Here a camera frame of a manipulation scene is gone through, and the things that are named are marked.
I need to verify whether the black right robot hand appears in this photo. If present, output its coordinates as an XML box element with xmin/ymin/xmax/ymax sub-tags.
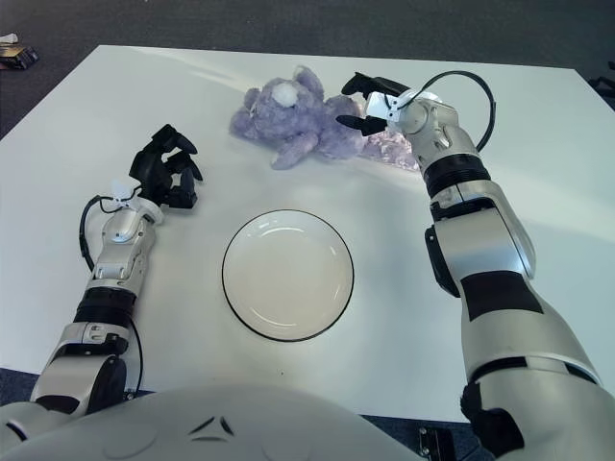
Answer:
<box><xmin>335</xmin><ymin>71</ymin><xmax>412</xmax><ymax>137</ymax></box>

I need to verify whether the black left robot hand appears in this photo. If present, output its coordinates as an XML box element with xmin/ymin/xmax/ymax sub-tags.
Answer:
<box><xmin>129</xmin><ymin>123</ymin><xmax>204</xmax><ymax>210</ymax></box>

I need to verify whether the purple plush bunny doll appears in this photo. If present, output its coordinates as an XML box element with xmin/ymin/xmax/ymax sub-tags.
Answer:
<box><xmin>229</xmin><ymin>66</ymin><xmax>422</xmax><ymax>172</ymax></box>

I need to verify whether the white plate with black rim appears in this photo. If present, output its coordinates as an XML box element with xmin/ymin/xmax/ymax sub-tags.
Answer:
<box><xmin>221</xmin><ymin>208</ymin><xmax>356</xmax><ymax>343</ymax></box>

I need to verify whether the black and orange box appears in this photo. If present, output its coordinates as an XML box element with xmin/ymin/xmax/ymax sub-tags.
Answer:
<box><xmin>0</xmin><ymin>43</ymin><xmax>40</xmax><ymax>71</ymax></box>

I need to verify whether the black chair base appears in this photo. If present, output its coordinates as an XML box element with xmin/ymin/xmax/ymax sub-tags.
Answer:
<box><xmin>590</xmin><ymin>66</ymin><xmax>615</xmax><ymax>102</ymax></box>

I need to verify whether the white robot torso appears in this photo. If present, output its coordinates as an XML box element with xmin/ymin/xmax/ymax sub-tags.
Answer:
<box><xmin>0</xmin><ymin>383</ymin><xmax>481</xmax><ymax>461</ymax></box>

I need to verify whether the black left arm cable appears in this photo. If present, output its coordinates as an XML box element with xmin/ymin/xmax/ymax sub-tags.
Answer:
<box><xmin>79</xmin><ymin>194</ymin><xmax>145</xmax><ymax>393</ymax></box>

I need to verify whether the black table bracket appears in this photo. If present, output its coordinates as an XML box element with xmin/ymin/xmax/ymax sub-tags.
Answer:
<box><xmin>416</xmin><ymin>425</ymin><xmax>455</xmax><ymax>461</ymax></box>

